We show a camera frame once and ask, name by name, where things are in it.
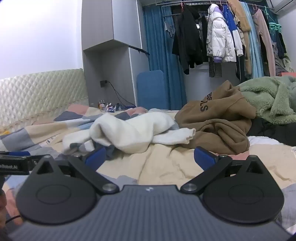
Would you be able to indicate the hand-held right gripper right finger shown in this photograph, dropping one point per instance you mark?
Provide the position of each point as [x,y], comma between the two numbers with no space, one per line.
[204,157]

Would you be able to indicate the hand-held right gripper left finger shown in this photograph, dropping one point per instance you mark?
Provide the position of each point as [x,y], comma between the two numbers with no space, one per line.
[96,156]

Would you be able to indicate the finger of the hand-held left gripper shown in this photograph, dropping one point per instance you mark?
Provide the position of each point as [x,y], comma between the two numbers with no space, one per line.
[13,153]

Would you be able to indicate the cream blue-striped sweater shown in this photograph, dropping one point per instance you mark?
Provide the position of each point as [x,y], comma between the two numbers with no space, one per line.
[129,132]

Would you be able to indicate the green clothes hangers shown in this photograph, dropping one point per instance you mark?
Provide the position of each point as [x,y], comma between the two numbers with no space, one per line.
[274,25]

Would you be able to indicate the patchwork quilt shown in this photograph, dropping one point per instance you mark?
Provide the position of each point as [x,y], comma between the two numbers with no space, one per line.
[161,162]

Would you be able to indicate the brown hoodie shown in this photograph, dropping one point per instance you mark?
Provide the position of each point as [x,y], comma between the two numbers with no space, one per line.
[215,111]

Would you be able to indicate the group of small bottles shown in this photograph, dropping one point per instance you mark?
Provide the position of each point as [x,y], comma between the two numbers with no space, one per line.
[105,105]

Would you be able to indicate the cream quilted headboard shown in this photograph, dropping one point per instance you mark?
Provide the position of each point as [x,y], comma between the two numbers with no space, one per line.
[34,95]

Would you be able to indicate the black garment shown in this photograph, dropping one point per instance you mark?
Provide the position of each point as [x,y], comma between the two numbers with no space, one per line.
[272,132]

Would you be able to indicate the blue padded board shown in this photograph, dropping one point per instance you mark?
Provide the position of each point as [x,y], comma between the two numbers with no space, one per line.
[151,90]

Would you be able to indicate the grey striped hanging garment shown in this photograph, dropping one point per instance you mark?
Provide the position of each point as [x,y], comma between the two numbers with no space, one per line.
[215,69]

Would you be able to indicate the green fleece garment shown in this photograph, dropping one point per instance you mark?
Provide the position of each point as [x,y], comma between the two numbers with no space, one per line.
[275,97]

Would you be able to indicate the grey wardrobe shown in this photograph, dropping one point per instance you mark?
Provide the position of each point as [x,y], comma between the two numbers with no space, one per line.
[108,58]

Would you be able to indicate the blue curtain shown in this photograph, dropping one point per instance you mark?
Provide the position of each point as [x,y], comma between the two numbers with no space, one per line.
[159,53]

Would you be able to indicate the light blue hanging garment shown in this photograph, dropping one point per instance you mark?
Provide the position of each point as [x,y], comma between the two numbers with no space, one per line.
[255,51]

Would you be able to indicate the white puffer jacket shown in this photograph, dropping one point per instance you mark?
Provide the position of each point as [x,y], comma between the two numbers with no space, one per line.
[218,34]

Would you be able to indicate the dark hanging garment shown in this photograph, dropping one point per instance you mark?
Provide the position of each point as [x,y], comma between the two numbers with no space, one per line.
[279,46]

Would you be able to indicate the grey denim hanging garment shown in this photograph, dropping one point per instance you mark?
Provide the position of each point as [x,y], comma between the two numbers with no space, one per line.
[168,27]

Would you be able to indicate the tan hanging coat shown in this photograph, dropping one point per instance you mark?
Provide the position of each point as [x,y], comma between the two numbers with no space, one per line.
[242,20]

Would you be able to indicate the white air conditioner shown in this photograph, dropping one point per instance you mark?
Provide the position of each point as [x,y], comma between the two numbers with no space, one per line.
[285,4]

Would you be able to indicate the black wall socket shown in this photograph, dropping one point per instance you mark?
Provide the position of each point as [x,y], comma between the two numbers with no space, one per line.
[103,83]

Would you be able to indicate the metal clothes rail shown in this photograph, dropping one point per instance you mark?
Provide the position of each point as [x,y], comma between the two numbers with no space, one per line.
[171,2]

